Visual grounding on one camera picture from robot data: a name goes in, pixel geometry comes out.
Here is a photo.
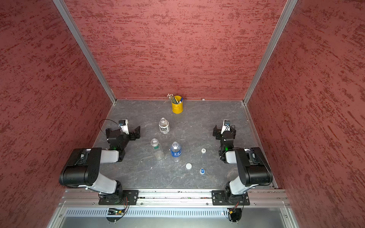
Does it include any clear bottle blue label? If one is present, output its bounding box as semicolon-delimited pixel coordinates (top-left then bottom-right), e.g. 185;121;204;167
170;142;182;162

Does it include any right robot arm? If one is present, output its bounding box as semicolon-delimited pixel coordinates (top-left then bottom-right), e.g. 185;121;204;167
212;126;273;205

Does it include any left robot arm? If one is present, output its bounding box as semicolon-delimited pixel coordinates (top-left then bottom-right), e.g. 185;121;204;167
59;126;141;205

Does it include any small clear bottle white label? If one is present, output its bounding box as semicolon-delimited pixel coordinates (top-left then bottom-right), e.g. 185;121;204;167
159;117;170;134

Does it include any clear bottle green label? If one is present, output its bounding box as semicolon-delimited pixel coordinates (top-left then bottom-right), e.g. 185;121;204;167
151;138;164;161

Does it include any flat white bottle cap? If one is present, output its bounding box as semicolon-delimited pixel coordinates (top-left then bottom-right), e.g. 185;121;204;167
185;163;192;170

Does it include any yellow pencil cup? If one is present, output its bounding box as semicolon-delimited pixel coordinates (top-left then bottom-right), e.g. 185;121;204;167
172;96;183;114

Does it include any pencils bundle in cup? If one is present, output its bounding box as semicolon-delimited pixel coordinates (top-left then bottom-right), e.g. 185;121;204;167
167;94;180;105

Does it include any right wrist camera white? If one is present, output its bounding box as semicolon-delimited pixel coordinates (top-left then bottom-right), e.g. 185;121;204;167
221;120;231;134

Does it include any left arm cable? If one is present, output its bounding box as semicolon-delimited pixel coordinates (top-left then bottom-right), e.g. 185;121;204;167
98;119;121;135

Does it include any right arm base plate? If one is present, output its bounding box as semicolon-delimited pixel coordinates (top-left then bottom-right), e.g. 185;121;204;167
211;191;250;206

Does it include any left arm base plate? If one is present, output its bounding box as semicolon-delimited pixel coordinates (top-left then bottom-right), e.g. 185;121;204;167
98;190;139;206

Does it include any aluminium mounting rail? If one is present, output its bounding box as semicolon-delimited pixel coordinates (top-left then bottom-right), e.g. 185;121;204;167
58;188;291;208

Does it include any perforated cable tray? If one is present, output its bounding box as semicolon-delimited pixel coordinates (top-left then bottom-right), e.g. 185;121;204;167
64;208;229;218

